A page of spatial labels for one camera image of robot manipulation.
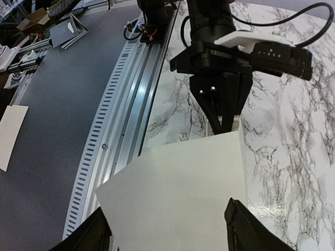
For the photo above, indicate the cardboard box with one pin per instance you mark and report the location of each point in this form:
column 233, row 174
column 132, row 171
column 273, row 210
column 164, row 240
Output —
column 35, row 22

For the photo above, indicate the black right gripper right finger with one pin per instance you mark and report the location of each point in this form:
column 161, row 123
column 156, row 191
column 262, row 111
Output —
column 246, row 232

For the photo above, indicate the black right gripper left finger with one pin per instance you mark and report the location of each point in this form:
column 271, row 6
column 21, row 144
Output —
column 93, row 234

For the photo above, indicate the white paper sheet on floor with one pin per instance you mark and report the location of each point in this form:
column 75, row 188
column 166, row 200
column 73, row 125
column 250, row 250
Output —
column 10, row 125

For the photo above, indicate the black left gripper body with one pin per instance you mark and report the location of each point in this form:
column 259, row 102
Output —
column 209, row 58

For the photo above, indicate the cream letter paper sheet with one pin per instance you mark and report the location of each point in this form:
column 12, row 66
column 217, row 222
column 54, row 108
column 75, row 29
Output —
column 173, row 197

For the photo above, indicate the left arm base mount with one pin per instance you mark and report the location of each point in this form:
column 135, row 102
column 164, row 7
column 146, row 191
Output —
column 154, row 34

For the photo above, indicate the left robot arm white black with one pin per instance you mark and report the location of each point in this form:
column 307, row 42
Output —
column 219, row 82

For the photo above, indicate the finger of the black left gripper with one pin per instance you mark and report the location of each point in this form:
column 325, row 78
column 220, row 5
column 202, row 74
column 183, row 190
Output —
column 234, row 93
column 205, row 90

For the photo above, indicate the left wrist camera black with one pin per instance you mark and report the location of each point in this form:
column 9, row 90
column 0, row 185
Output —
column 277, row 58

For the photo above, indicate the grey panel stack on floor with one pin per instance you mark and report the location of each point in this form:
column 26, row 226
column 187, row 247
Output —
column 67, row 32

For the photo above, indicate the aluminium table front rail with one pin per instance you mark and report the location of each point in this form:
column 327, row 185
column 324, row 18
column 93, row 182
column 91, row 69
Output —
column 136, row 70

